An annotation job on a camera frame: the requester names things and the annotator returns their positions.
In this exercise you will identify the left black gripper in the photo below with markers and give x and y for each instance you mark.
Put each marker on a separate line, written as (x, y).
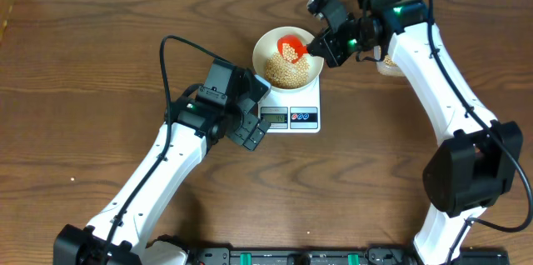
(241, 135)

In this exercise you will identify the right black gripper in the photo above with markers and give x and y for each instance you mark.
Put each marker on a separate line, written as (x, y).
(328, 50)

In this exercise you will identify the red plastic measuring scoop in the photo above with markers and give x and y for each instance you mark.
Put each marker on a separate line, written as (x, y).
(291, 46)

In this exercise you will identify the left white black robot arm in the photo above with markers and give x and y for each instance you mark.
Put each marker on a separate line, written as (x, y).
(221, 107)

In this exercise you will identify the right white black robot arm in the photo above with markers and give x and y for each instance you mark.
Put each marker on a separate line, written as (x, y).
(477, 156)

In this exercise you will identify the white digital kitchen scale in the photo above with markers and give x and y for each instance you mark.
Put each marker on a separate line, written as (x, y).
(293, 110)

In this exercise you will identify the soybeans in bowl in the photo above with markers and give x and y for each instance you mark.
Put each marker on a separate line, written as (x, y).
(286, 70)

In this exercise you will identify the clear plastic container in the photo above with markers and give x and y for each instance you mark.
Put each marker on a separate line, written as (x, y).
(384, 69)

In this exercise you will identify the soybeans in container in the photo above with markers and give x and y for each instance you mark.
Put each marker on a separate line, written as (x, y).
(388, 61)

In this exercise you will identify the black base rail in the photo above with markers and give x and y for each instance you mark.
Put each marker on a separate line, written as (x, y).
(375, 255)

